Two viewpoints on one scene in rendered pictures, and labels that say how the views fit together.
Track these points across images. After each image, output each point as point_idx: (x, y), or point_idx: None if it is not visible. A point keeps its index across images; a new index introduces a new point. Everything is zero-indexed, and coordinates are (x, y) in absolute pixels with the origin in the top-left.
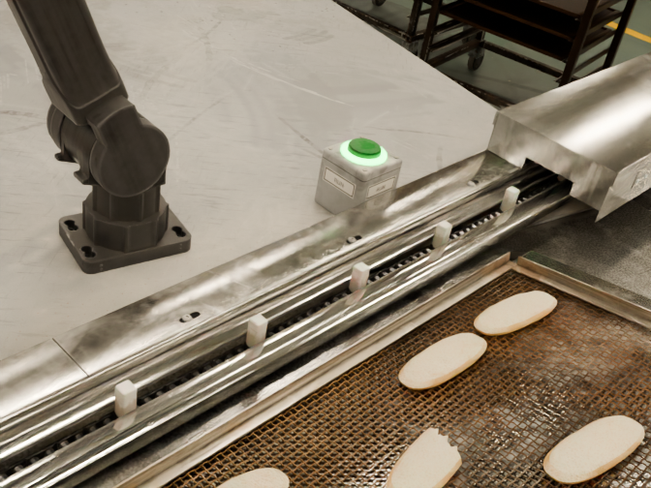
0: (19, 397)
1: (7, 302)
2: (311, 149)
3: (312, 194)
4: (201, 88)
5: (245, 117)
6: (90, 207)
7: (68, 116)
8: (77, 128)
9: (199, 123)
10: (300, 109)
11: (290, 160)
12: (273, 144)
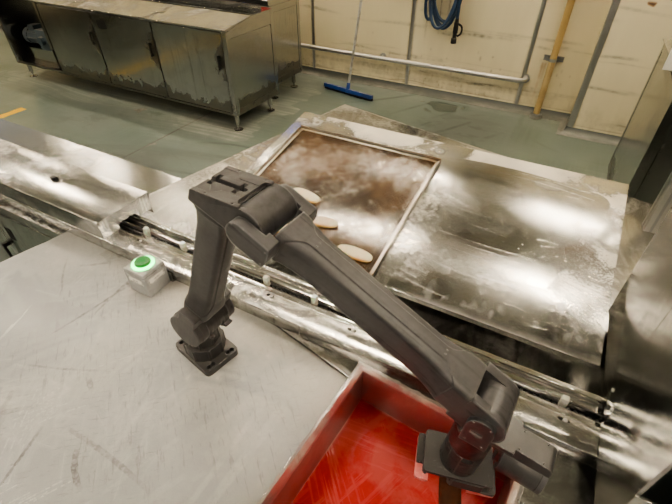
0: (329, 320)
1: (268, 369)
2: (94, 310)
3: (143, 300)
4: (13, 380)
5: (57, 346)
6: (212, 346)
7: (219, 309)
8: (214, 315)
9: (70, 364)
10: (41, 325)
11: (109, 315)
12: (92, 325)
